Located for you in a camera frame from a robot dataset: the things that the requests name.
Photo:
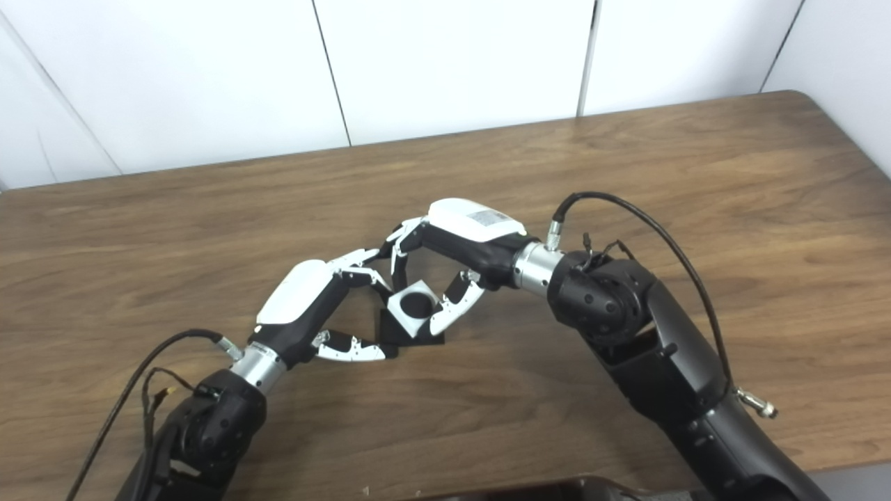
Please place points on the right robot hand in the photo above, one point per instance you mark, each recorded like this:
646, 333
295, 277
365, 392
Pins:
473, 229

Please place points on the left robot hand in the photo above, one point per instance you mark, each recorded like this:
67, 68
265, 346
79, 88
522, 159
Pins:
299, 292

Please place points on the black peg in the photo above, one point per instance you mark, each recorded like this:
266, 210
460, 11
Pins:
418, 304

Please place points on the white square piece with hole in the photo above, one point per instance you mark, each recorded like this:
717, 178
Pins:
411, 325

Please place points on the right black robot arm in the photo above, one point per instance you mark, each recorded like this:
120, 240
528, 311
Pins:
647, 355

